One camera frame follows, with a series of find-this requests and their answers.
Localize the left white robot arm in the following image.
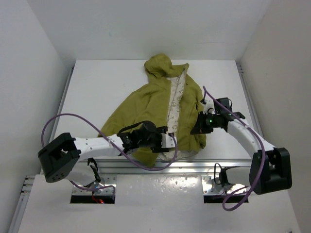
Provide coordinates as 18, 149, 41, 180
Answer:
38, 121, 175, 192

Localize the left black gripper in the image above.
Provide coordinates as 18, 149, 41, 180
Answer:
138, 126, 169, 151

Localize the purple cable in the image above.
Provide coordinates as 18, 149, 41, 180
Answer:
203, 85, 266, 211
41, 113, 178, 197

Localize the white front cover panel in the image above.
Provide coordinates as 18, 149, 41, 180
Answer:
19, 175, 300, 233

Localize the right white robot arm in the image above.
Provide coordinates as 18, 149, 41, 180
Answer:
190, 98, 292, 195

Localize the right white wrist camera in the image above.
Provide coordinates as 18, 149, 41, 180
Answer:
200, 99, 214, 115

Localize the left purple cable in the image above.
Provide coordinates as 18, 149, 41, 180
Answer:
41, 113, 178, 197

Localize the aluminium frame rail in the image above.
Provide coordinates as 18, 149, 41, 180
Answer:
96, 159, 251, 174

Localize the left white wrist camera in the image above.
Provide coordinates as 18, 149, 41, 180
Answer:
161, 133, 177, 149

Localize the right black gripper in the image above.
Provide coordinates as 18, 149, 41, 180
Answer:
191, 112, 220, 134

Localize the olive green hooded jacket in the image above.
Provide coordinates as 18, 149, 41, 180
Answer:
101, 53, 207, 167

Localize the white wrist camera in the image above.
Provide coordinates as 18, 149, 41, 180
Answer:
161, 133, 177, 149
200, 99, 214, 115

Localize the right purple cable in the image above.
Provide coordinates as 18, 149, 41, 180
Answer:
203, 85, 266, 211

